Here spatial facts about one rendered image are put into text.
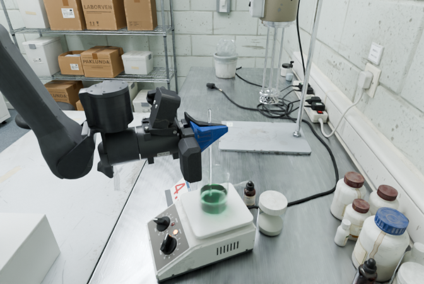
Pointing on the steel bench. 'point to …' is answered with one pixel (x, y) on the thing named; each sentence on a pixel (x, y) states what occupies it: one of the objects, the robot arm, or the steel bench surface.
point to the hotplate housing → (206, 248)
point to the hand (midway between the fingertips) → (209, 131)
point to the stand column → (310, 58)
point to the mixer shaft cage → (267, 94)
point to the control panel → (156, 236)
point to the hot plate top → (231, 221)
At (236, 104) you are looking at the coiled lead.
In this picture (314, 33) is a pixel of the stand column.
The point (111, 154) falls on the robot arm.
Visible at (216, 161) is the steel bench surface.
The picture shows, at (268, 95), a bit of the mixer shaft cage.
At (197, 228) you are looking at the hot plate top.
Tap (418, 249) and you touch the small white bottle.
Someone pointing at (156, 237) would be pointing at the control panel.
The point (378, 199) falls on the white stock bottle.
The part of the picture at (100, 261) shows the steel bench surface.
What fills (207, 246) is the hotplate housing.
